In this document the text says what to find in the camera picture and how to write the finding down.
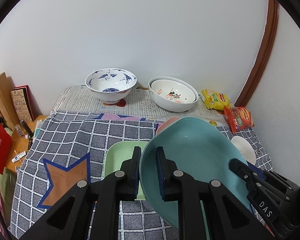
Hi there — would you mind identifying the teal square plate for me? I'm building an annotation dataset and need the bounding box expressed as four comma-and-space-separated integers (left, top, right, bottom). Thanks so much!
139, 117, 250, 228

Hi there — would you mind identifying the pink square plate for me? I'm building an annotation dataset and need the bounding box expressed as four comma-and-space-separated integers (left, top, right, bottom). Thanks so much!
156, 116, 180, 135

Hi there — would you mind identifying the white floral small bowl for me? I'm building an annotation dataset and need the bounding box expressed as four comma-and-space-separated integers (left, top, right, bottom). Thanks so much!
231, 136, 256, 165

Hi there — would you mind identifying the red chips bag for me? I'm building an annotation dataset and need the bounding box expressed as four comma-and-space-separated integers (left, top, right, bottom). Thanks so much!
224, 107, 255, 133

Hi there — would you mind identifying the green square plate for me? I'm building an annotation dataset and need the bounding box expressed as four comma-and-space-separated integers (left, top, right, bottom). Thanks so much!
91, 141, 147, 207

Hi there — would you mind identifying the grey checked tablecloth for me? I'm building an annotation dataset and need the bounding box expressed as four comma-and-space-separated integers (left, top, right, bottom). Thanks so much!
8, 111, 274, 240

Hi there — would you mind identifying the yellow chips bag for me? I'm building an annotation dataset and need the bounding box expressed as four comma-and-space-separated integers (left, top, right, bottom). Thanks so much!
200, 89, 231, 111

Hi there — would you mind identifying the white small tube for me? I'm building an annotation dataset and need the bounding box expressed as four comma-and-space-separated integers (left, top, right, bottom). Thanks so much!
11, 151, 27, 163

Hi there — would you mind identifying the wooden side table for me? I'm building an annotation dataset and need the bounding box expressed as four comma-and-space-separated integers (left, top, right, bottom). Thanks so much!
5, 115, 47, 174

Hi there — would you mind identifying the newspaper sheet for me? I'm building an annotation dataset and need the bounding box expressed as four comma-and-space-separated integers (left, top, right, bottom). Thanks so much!
51, 85, 227, 126

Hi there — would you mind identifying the large white outer bowl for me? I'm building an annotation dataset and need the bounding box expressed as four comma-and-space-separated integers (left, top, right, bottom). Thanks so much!
148, 76, 199, 112

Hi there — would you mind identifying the patterned red box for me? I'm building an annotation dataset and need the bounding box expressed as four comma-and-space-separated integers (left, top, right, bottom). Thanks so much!
10, 85, 35, 122

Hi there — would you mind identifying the blue patterned white bowl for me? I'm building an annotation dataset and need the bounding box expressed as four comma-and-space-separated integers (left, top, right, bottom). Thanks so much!
85, 68, 137, 105

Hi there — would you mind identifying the brown wooden door frame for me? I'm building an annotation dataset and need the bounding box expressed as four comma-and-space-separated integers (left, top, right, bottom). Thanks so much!
235, 0, 280, 107

